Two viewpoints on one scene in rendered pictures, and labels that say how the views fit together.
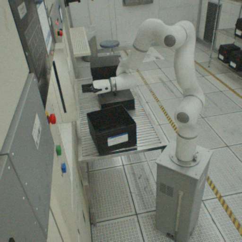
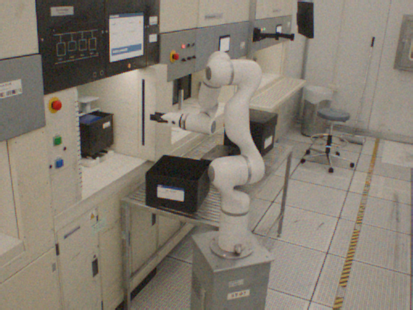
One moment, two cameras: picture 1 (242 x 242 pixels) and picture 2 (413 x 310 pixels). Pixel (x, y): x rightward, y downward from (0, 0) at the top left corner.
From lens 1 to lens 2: 1.16 m
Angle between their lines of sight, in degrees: 31
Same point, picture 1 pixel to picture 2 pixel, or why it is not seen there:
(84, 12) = (327, 63)
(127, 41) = (386, 126)
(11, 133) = not seen: outside the picture
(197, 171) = (223, 265)
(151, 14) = not seen: outside the picture
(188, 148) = (225, 228)
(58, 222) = (14, 190)
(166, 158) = (207, 238)
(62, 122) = (137, 157)
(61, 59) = (151, 80)
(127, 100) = not seen: hidden behind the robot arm
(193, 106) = (227, 163)
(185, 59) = (231, 102)
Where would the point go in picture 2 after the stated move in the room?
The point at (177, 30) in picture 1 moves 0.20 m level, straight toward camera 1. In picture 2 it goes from (217, 63) to (176, 68)
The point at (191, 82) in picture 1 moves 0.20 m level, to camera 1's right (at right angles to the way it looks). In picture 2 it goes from (235, 132) to (282, 144)
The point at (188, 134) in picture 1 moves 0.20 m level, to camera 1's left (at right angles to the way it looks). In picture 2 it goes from (225, 206) to (185, 192)
